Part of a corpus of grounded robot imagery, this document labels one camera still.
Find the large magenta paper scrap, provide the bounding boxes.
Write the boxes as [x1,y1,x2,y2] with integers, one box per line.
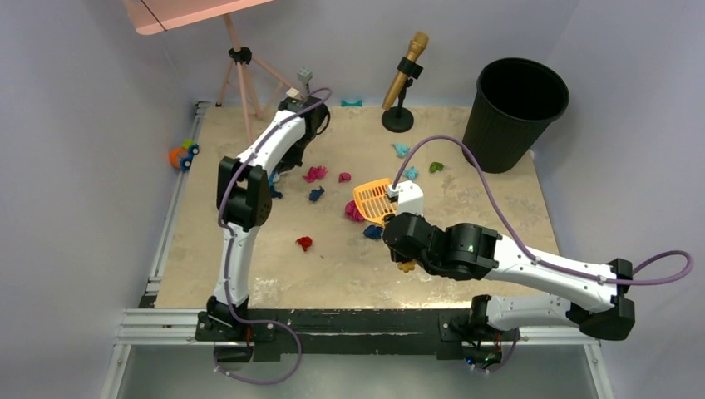
[344,200,365,222]

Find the dark blue scrap left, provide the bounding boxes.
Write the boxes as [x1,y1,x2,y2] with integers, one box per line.
[269,185,283,200]

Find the black base bar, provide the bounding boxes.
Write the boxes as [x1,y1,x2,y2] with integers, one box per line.
[195,308,514,362]

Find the orange green toy wheel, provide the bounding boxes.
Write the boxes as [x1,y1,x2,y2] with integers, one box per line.
[169,139,200,171]

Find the teal small block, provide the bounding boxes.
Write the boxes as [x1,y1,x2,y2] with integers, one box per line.
[340,99,363,107]

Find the dark blue scrap middle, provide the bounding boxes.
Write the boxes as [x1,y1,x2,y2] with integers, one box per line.
[308,186,325,203]

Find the small pink paper scrap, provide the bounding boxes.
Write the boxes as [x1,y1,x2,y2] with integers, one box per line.
[338,172,352,183]

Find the teal paper scrap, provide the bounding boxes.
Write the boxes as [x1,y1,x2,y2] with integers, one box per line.
[392,143,411,159]
[402,166,419,180]

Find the teal paper scrap upper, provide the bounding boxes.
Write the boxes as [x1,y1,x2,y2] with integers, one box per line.
[392,143,411,159]

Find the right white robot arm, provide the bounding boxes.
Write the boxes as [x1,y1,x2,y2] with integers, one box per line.
[382,213,635,341]

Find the red paper scrap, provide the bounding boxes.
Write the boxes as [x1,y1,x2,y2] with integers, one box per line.
[296,236,313,252]

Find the dark blue scrap lower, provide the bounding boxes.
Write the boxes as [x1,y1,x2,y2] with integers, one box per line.
[363,224,383,240]

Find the black waste bin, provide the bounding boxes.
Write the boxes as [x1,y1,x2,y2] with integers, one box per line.
[462,57,569,174]

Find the aluminium frame rail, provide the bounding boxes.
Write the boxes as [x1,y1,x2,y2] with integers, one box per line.
[99,101,213,398]

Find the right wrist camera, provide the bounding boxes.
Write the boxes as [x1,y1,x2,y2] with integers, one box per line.
[386,180,424,216]

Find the toy block train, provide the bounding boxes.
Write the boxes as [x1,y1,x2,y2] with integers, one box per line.
[286,67,313,100]

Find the green paper scrap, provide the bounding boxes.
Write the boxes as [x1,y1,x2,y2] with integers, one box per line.
[429,161,445,174]

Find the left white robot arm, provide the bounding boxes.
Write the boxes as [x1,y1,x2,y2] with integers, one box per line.
[197,96,329,340]

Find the teal paper scrap lower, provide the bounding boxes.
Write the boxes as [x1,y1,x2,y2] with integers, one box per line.
[402,166,419,180]

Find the yellow slotted plastic scoop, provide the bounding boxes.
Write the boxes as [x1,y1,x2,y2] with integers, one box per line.
[353,178,396,228]

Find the gold microphone on stand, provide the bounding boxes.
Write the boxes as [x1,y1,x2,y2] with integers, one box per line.
[381,31,429,133]

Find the dark blue scrap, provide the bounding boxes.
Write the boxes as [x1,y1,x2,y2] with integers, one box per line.
[308,186,325,203]
[363,224,383,240]
[269,185,283,200]

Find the pink tripod stand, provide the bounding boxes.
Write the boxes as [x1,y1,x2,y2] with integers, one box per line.
[122,0,294,143]

